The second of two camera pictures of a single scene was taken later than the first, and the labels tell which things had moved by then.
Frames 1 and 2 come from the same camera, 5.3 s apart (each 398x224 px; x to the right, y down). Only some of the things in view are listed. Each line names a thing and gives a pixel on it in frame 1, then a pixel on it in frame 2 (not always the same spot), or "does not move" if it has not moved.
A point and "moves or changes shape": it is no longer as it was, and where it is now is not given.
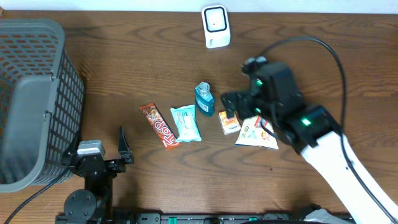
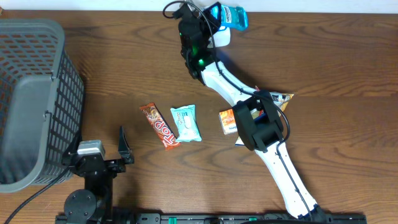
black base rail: x=209 y=218 does not move
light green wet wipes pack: x=186 y=119 does not move
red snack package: x=169 y=140 does not move
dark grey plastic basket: x=41 y=104 does not move
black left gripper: x=117 y=167 does not move
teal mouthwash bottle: x=204 y=99 to x=231 y=17
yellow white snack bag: x=252 y=133 moves or changes shape
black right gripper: x=228 y=102 to x=215 y=22
